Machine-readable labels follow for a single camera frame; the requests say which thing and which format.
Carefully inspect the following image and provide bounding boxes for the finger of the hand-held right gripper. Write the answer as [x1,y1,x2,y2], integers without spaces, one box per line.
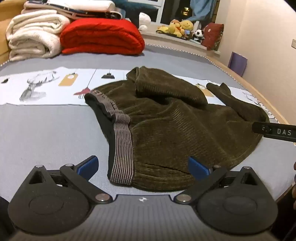
[252,121,270,137]

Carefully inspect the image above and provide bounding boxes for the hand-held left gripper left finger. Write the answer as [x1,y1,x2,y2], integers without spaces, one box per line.
[26,156,114,205]

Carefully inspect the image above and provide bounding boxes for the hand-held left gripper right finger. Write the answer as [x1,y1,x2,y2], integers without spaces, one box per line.
[173,156,263,205]

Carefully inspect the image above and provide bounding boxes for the olive corduroy pants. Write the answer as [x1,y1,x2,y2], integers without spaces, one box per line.
[84,66,270,192]

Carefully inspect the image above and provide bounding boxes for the person's right hand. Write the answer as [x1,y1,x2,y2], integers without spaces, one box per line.
[292,162,296,209]

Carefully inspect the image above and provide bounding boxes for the grey printed bed sheet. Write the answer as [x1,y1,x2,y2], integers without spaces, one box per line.
[0,44,296,209]

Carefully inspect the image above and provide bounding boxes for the purple folder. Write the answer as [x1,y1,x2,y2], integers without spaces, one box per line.
[228,52,248,77]

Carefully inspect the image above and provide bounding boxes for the dark red cushion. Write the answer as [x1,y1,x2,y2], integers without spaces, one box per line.
[201,22,224,51]

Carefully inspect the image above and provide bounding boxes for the panda plush toy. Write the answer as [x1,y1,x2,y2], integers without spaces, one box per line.
[192,29,205,42]

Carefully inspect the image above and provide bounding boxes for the white window sill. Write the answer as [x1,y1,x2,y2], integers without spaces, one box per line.
[141,30,222,63]

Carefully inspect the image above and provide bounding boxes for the yellow bear plush toy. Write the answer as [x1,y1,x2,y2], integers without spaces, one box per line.
[180,20,194,36]

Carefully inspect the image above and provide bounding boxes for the red folded blanket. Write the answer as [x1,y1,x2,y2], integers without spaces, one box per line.
[60,19,146,55]

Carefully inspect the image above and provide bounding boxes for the orange yellow plush toy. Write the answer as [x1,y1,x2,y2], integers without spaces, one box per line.
[168,20,184,36]

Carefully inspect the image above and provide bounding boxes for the blue curtain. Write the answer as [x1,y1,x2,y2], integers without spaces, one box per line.
[190,0,218,23]

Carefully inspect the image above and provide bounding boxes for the cream folded blanket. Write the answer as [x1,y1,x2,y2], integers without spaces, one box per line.
[6,13,70,62]

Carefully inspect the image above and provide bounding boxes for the window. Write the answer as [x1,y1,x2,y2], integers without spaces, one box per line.
[157,0,193,25]

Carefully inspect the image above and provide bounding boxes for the white plush toy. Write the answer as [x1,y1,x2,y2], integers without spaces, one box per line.
[138,12,151,31]

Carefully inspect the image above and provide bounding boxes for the white folded quilt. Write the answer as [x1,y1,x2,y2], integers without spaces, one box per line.
[47,0,116,12]

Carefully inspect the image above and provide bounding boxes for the folded striped bedding stack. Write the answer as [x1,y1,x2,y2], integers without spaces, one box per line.
[21,1,123,21]

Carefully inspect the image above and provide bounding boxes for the teal pillow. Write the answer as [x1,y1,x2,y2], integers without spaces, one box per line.
[113,0,159,29]

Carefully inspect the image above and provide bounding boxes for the yellow headboard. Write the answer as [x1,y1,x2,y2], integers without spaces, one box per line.
[0,0,26,64]

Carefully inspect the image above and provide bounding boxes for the wooden bed frame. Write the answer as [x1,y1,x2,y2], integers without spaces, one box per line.
[207,55,296,149]

